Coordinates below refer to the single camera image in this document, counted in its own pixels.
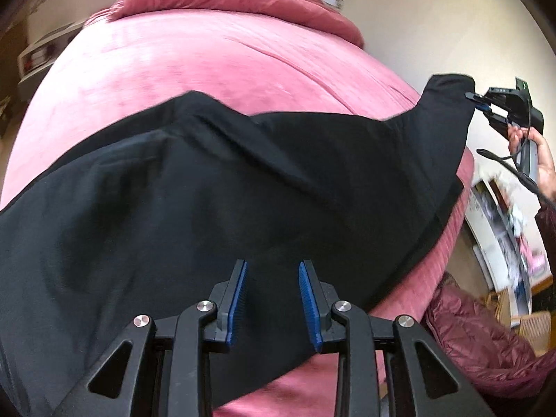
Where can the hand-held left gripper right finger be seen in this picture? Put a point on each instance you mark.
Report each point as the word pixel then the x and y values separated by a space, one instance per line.
pixel 309 304

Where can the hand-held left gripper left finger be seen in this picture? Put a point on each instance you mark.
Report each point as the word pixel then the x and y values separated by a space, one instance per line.
pixel 238 304

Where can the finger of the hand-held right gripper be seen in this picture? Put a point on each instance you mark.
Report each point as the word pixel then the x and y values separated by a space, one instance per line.
pixel 491 115
pixel 475 95

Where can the black pants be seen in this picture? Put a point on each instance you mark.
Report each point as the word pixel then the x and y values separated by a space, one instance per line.
pixel 217 182

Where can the person's right forearm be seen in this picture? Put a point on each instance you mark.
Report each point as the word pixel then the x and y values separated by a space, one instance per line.
pixel 548 239

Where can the person's right hand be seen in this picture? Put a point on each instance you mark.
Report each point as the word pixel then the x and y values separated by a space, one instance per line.
pixel 545 156

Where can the white shelf with pictures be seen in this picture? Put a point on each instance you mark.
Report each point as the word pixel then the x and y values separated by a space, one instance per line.
pixel 499 243

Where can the maroon puffer jacket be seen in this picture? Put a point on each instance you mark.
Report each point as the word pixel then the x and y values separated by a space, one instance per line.
pixel 473 347

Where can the wooden wicker chair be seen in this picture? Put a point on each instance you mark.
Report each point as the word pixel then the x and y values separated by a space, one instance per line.
pixel 536 330

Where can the pink bed blanket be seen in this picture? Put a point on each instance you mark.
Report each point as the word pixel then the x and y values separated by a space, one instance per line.
pixel 195 61

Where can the white bedside table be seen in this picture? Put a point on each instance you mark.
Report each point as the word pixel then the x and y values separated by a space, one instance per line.
pixel 41 56

